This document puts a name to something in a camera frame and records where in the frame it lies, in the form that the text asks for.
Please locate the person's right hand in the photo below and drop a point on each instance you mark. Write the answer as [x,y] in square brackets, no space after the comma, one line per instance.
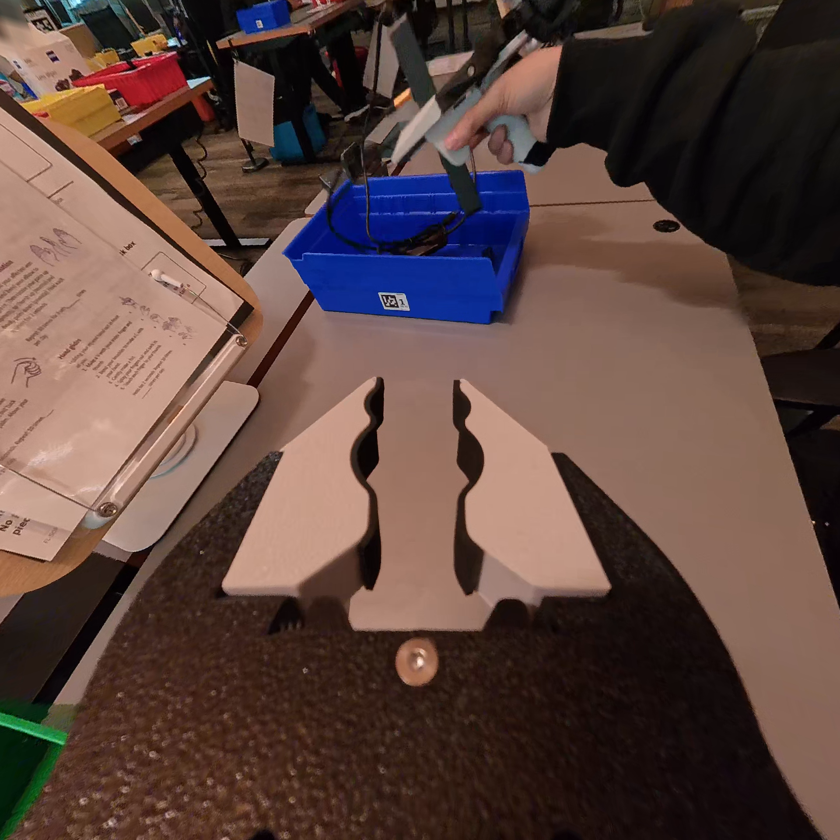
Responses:
[525,98]

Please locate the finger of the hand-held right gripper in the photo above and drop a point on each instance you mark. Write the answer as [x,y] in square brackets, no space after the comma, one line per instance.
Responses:
[420,128]

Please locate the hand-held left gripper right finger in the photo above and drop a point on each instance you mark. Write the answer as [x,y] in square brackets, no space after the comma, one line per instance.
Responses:
[531,518]

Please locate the wooden document stand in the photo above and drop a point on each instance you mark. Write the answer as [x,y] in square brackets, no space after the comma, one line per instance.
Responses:
[223,420]

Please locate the red plastic bin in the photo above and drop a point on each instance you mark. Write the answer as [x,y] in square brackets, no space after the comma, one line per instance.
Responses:
[131,79]

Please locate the blue storage box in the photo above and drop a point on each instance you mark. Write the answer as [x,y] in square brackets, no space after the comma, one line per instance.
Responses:
[298,141]

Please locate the green plastic bin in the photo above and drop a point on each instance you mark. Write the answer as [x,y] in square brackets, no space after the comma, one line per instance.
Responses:
[23,768]

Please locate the printed instruction sheets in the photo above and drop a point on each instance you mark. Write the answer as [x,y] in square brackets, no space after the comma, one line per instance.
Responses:
[79,315]

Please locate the person's right forearm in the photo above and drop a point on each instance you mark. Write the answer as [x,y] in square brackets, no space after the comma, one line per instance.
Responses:
[689,118]

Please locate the white cardboard box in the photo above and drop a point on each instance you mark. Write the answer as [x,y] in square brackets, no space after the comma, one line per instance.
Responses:
[39,62]

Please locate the hanging white paper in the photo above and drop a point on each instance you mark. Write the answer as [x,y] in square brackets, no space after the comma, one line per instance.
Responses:
[380,59]
[254,102]

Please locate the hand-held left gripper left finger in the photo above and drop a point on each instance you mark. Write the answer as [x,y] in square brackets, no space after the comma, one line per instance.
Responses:
[302,512]

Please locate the wooden desk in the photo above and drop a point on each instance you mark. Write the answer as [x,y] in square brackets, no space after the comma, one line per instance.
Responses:
[295,33]
[157,115]

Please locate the yellow plastic bin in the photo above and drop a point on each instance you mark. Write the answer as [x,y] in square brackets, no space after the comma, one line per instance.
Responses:
[72,108]

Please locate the blue plastic bin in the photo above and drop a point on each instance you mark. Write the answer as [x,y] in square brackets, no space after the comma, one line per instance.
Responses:
[262,16]
[407,282]

